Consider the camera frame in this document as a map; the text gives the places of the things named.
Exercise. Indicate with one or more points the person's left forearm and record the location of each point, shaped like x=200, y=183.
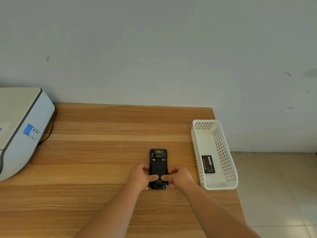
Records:
x=111, y=211

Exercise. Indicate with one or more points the black rectangular battery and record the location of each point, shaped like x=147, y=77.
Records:
x=208, y=164

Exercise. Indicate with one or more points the white printer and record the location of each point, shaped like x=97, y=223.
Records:
x=19, y=128

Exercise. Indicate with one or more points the person's left hand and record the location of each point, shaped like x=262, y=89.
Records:
x=137, y=177

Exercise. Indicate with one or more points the person's right forearm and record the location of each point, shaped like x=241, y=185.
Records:
x=215, y=213

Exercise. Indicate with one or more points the person's right hand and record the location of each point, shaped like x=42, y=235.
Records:
x=180, y=178

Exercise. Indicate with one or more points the person's right thumb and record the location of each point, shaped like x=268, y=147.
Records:
x=166, y=178

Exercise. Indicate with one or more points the white plastic perforated basket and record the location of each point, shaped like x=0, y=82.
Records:
x=215, y=158

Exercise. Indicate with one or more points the person's left thumb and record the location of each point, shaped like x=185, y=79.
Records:
x=152, y=178

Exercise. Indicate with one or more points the black handheld scanner device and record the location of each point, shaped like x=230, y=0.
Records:
x=158, y=161

